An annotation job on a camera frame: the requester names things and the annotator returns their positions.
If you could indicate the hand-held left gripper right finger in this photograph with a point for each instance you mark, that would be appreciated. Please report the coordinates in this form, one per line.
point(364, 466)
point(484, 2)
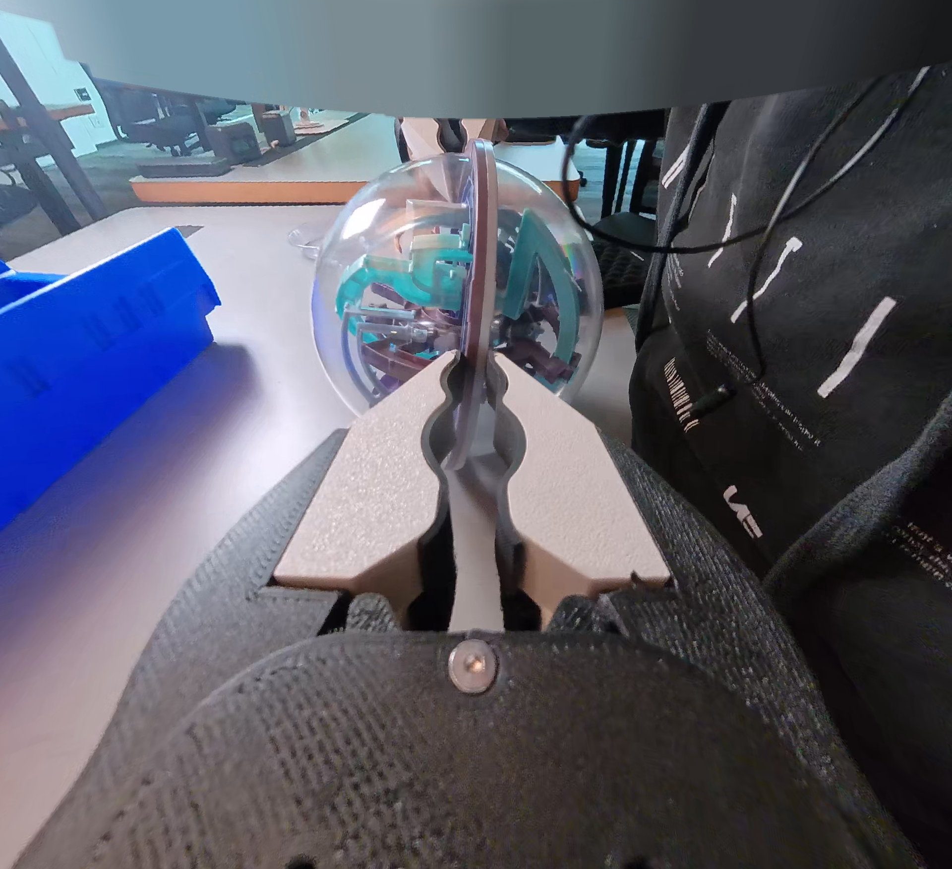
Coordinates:
point(580, 512)

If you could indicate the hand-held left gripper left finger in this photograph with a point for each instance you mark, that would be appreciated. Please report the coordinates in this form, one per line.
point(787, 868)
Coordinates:
point(364, 512)

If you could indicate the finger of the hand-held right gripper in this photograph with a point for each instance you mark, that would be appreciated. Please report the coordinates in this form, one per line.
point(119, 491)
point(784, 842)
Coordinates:
point(497, 129)
point(416, 136)

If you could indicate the clear plastic maze ball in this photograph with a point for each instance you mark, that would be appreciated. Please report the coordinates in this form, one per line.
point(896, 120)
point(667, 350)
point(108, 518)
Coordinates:
point(387, 274)

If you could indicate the black desk mat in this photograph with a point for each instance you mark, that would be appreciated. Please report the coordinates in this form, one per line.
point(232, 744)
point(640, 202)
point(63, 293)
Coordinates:
point(327, 132)

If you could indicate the wooden tablet stand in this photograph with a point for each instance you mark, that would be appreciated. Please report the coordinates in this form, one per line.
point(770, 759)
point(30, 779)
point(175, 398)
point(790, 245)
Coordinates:
point(309, 121)

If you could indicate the orange-edged grey desk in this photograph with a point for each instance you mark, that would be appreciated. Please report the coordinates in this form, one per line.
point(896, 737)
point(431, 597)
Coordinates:
point(297, 181)

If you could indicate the small black speaker box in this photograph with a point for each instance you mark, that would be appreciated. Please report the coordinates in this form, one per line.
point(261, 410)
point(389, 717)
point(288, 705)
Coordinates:
point(277, 129)

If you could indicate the black power station box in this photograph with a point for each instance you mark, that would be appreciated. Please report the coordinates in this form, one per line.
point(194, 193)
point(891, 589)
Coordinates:
point(232, 141)

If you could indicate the black perforated chair armrest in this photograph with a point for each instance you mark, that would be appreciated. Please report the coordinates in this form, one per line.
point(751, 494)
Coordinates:
point(621, 274)

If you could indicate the long black bar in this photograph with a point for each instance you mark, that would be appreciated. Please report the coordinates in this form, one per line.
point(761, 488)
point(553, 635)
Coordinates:
point(182, 167)

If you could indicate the person's black printed hoodie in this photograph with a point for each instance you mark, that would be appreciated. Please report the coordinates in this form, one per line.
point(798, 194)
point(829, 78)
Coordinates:
point(818, 437)

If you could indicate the black rolling office chair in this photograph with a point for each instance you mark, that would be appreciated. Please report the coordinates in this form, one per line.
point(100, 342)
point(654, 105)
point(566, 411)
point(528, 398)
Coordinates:
point(163, 117)

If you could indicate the blue plastic bin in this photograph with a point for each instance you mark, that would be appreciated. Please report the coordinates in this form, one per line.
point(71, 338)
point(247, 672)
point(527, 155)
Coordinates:
point(97, 363)

